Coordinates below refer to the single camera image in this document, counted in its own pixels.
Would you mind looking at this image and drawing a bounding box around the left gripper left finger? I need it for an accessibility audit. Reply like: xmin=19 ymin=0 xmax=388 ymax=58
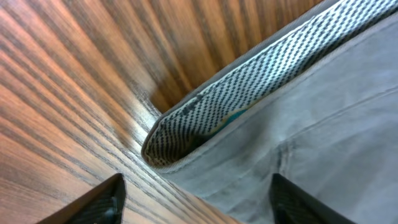
xmin=39 ymin=173 xmax=126 ymax=224

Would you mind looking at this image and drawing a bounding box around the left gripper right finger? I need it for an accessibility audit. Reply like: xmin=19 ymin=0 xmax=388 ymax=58
xmin=269 ymin=173 xmax=354 ymax=224

